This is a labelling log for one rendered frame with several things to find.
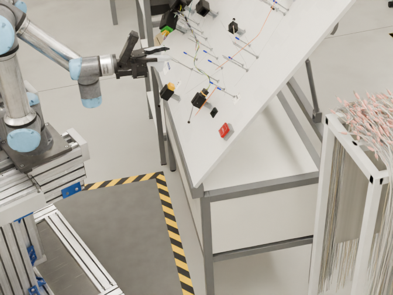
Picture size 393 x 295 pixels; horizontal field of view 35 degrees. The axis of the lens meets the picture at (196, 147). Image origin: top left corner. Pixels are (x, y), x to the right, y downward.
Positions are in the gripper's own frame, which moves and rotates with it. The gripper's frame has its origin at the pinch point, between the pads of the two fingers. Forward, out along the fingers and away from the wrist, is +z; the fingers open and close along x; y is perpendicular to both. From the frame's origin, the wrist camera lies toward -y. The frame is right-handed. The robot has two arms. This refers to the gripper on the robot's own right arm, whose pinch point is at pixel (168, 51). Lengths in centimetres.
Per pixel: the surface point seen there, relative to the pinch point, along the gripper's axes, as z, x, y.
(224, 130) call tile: 22, -17, 45
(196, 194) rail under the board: 8, -16, 74
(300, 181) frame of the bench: 55, -18, 77
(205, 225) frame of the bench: 11, -19, 94
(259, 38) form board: 44, -44, 17
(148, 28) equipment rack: 2, -135, 38
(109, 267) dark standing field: -39, -67, 150
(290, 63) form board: 49, -14, 17
